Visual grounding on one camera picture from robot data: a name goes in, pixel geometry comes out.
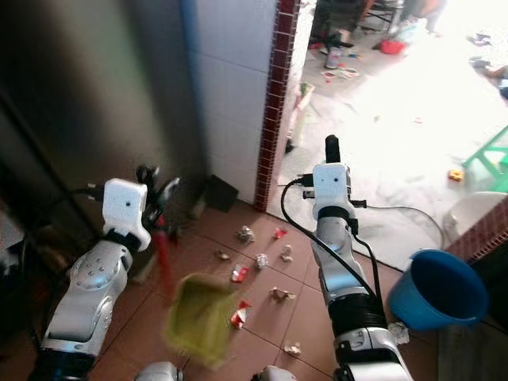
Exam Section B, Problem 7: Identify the yellow-green dustpan with red handle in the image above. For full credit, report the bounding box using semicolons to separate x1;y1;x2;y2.
154;229;241;368

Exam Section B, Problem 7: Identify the black box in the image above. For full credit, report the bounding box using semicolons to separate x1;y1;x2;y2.
203;174;240;213

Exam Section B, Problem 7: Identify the crumpled grey paper scrap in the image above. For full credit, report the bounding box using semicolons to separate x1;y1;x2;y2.
235;225;256;244

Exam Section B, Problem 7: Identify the red plastic basin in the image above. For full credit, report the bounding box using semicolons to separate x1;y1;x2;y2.
379;39;408;56

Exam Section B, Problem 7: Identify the white plastic bucket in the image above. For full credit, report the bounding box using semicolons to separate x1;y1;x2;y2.
441;190;508;247

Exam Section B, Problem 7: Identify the green plastic stool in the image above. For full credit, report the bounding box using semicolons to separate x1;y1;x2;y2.
460;121;508;193

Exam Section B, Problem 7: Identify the blue plastic bucket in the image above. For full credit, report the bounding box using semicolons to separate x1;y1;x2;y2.
388;248;490;332

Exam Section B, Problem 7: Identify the grey robot left leg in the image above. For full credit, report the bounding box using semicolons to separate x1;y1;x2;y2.
133;360;180;381

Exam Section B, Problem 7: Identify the grey robot leg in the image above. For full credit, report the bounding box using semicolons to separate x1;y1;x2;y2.
249;364;299;381
133;360;180;381

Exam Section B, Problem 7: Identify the clear crumpled plastic wrap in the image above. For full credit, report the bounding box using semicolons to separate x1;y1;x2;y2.
388;321;413;347

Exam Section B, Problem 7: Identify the grey robot right leg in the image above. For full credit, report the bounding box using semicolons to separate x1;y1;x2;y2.
249;364;299;381

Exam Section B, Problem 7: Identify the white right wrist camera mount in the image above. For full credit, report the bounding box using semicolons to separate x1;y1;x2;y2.
312;162;351;212

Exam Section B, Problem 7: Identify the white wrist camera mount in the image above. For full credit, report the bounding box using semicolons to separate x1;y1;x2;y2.
312;162;351;212
101;178;152;252

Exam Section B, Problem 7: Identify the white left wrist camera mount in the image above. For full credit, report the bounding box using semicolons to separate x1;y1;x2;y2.
101;178;152;252

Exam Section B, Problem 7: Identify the red tiled door frame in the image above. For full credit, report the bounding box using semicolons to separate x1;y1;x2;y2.
253;0;302;212

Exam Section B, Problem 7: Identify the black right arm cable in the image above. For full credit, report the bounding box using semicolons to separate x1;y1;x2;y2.
279;173;387;301

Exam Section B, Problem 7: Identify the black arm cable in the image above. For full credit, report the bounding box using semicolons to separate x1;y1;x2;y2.
17;184;106;350
279;173;387;301

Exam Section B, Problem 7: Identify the thin grey floor cable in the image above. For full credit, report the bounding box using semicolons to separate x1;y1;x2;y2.
364;205;445;248

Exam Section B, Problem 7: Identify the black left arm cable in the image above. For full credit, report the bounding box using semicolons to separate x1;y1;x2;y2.
17;184;106;350

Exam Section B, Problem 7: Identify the red brick low wall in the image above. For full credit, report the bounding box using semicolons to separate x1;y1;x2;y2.
440;197;508;264

